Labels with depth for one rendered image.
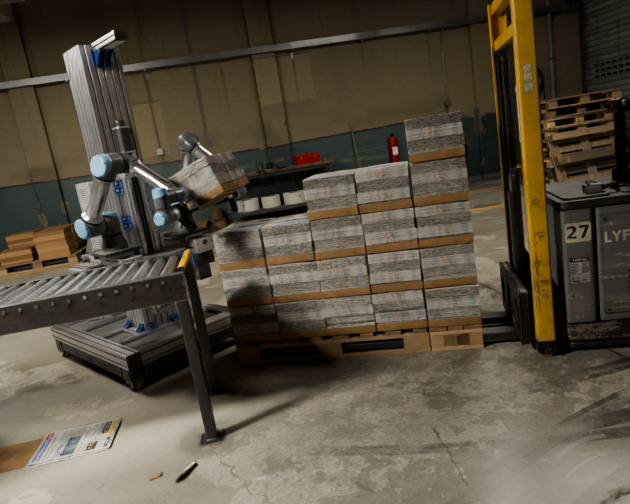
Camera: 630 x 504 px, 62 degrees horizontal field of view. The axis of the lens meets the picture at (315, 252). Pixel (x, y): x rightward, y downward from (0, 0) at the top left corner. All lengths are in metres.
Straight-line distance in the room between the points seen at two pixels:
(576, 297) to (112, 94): 2.89
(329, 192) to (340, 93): 7.06
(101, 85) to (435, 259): 2.24
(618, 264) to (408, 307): 1.06
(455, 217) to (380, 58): 7.46
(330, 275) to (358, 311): 0.26
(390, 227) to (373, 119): 7.18
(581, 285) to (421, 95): 7.75
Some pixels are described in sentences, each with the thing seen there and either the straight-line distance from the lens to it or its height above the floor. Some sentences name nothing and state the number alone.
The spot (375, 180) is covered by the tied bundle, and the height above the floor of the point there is 1.00.
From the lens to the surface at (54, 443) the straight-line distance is 3.06.
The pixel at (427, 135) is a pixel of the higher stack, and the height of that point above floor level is 1.19.
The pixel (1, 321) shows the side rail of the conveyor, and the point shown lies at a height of 0.74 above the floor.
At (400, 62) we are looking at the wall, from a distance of 10.24.
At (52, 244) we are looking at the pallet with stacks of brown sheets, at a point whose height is 0.35.
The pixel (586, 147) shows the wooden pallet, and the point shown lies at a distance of 9.02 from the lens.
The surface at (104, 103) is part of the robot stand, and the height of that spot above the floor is 1.68.
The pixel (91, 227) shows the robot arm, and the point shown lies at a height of 0.99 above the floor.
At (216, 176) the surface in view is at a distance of 2.99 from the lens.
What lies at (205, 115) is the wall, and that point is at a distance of 9.64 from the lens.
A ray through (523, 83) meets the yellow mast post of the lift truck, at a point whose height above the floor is 1.36.
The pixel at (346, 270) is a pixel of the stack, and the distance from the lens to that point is 2.96.
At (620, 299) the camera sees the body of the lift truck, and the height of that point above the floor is 0.27.
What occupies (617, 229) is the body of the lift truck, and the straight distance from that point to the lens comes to 2.89.
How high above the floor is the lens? 1.26
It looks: 12 degrees down
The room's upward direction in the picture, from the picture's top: 9 degrees counter-clockwise
